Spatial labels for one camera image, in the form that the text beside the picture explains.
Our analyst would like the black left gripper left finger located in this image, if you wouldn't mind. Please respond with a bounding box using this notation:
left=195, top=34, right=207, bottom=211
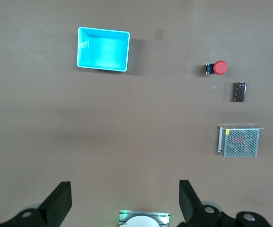
left=0, top=181, right=72, bottom=227

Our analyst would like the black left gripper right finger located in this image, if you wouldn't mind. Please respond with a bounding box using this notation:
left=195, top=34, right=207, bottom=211
left=177, top=179, right=273, bottom=227

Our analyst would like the dark rectangular electronic component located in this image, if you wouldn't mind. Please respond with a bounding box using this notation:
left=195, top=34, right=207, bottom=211
left=232, top=82, right=247, bottom=103

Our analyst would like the metal mesh power supply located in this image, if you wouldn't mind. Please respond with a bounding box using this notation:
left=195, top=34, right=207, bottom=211
left=217, top=125, right=264, bottom=158

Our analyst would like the aluminium base plate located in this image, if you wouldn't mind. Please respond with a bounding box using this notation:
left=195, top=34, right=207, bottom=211
left=119, top=210, right=171, bottom=227

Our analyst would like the cyan plastic box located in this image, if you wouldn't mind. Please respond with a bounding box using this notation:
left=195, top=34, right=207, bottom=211
left=76, top=26, right=131, bottom=72

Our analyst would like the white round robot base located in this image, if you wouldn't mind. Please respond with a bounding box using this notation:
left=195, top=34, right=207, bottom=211
left=124, top=215, right=160, bottom=227

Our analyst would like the red mushroom push button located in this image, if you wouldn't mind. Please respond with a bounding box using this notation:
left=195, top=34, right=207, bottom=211
left=204, top=60, right=228, bottom=75

